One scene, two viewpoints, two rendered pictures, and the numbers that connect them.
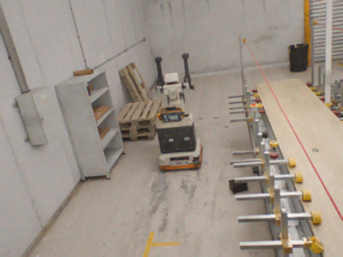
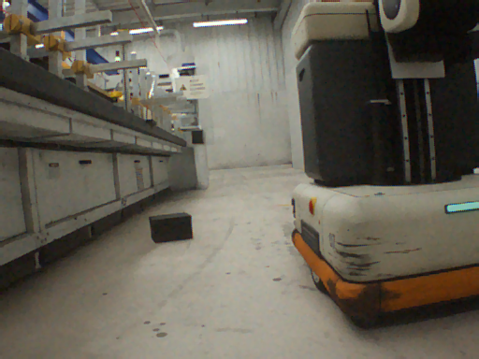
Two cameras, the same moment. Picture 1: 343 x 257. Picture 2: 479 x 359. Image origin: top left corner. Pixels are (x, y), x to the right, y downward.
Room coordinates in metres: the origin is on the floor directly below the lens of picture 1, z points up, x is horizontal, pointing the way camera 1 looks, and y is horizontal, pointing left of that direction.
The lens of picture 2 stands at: (5.53, -0.73, 0.38)
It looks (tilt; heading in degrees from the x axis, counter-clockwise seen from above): 3 degrees down; 169
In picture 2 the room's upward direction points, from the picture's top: 5 degrees counter-clockwise
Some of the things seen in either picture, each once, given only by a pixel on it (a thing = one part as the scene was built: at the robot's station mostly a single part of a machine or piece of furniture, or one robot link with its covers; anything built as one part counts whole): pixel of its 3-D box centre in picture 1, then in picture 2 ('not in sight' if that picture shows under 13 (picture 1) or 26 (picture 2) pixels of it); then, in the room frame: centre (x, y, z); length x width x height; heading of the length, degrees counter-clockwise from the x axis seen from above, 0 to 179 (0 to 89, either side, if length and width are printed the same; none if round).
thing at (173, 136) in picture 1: (176, 130); (390, 79); (4.57, -0.01, 0.59); 0.55 x 0.34 x 0.83; 78
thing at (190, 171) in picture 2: not in sight; (149, 129); (-0.16, -0.77, 0.95); 1.65 x 0.70 x 1.90; 79
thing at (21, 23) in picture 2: not in sight; (22, 29); (4.48, -1.09, 0.81); 0.14 x 0.06 x 0.05; 169
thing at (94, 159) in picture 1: (94, 124); not in sight; (4.96, 1.26, 0.78); 0.90 x 0.45 x 1.55; 169
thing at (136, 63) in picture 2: (246, 119); (95, 69); (3.98, -0.95, 0.80); 0.43 x 0.03 x 0.04; 79
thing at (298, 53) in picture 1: (297, 57); not in sight; (9.25, -3.79, 0.36); 0.59 x 0.58 x 0.73; 169
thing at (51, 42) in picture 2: not in sight; (57, 47); (4.23, -1.05, 0.83); 0.14 x 0.06 x 0.05; 169
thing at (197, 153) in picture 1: (181, 152); (413, 222); (4.66, -0.03, 0.16); 0.67 x 0.64 x 0.25; 168
